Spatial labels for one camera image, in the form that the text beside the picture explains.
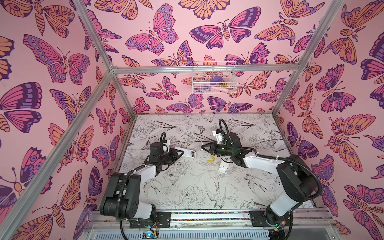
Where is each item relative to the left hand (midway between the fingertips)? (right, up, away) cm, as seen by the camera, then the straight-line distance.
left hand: (184, 151), depth 88 cm
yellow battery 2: (+16, -7, +7) cm, 19 cm away
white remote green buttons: (+2, -1, +3) cm, 4 cm away
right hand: (+10, +4, -5) cm, 12 cm away
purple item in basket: (+20, +45, +8) cm, 50 cm away
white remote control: (+23, -10, +2) cm, 26 cm away
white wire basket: (+18, +42, +5) cm, 46 cm away
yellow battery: (+17, -5, +8) cm, 20 cm away
